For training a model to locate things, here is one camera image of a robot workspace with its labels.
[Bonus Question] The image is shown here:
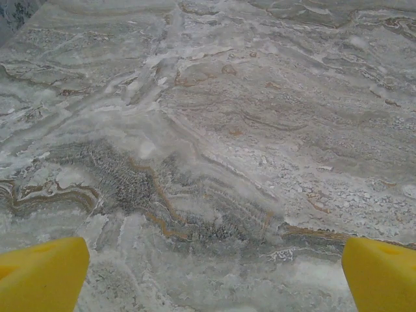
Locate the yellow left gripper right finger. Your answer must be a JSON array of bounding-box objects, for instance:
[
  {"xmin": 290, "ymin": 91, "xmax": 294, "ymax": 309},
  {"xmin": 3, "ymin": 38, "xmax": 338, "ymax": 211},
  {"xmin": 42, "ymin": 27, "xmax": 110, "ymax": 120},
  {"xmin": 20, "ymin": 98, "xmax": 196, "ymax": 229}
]
[{"xmin": 341, "ymin": 237, "xmax": 416, "ymax": 312}]

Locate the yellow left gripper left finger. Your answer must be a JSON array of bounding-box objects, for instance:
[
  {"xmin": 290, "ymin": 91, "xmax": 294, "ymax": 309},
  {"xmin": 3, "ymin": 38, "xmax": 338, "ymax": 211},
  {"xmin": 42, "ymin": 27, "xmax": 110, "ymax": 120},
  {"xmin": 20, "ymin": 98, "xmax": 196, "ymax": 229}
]
[{"xmin": 0, "ymin": 236, "xmax": 90, "ymax": 312}]

